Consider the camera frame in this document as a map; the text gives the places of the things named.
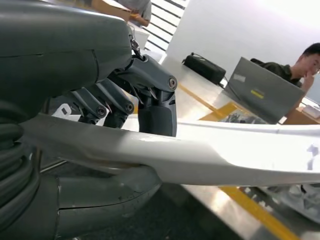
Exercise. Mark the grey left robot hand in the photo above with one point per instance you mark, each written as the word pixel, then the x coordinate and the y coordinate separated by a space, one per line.
pixel 50 49

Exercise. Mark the grey plastic car part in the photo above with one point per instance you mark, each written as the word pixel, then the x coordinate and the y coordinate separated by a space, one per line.
pixel 300 202

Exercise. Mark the white window blind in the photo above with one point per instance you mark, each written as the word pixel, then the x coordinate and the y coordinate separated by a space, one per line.
pixel 164 20

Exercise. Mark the yellow tape strip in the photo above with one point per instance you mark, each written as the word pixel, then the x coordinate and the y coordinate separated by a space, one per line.
pixel 200 99
pixel 263 215

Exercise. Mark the black bag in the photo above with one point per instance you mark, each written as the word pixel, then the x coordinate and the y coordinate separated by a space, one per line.
pixel 204 68

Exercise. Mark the grey laptop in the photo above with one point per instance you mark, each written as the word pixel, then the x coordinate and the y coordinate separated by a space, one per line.
pixel 263 89

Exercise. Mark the seated person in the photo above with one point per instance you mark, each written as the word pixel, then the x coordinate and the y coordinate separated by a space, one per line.
pixel 277 69

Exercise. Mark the wooden desk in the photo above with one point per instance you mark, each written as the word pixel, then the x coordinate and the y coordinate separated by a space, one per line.
pixel 295 117

